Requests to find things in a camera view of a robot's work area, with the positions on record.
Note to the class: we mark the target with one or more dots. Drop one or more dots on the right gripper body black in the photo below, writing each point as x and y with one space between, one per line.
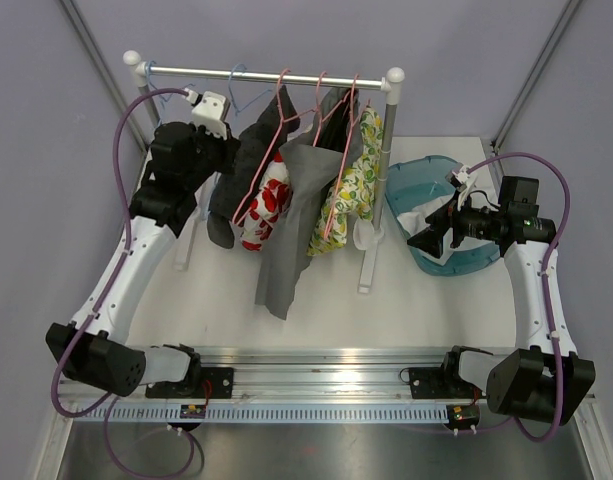
469 222

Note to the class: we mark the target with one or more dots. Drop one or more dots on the blue wire hanger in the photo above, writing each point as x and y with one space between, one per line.
161 100
239 103

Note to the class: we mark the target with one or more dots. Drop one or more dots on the pink wire hanger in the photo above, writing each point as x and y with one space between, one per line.
318 112
240 212
350 127

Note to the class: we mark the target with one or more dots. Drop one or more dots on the red poppy white skirt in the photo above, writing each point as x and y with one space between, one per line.
272 199

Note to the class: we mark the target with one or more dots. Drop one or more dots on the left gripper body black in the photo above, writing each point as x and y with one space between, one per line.
214 152

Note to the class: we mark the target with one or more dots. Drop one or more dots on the plain grey skirt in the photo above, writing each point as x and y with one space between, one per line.
311 170

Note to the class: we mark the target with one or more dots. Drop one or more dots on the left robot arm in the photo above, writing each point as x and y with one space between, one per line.
91 348

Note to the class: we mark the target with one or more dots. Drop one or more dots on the white slotted cable duct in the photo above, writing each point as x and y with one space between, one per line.
226 413

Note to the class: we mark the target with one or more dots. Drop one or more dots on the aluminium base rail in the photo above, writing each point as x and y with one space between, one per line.
221 375

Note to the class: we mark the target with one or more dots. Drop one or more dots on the left frame post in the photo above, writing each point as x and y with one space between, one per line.
93 52

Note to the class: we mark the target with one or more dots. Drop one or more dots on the lemon print skirt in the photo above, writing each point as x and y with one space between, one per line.
356 193

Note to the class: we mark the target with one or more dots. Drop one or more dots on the clothes rack silver white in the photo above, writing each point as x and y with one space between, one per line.
390 85

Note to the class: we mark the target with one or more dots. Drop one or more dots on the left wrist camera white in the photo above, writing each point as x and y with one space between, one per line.
209 110

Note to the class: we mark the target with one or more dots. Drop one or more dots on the dark grey dotted skirt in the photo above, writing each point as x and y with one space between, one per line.
231 188

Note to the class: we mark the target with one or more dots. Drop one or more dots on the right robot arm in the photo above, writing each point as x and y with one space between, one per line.
543 379

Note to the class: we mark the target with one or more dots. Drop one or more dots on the frame post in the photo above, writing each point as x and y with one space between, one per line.
546 53
93 52

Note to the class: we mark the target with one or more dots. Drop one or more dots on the right frame post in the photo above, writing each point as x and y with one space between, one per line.
546 53

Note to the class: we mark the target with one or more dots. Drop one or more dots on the blue plastic basket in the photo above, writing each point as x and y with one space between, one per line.
416 182

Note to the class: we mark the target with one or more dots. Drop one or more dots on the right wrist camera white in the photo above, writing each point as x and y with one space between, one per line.
464 183

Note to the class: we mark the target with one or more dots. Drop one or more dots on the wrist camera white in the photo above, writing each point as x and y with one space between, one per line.
464 183
209 110

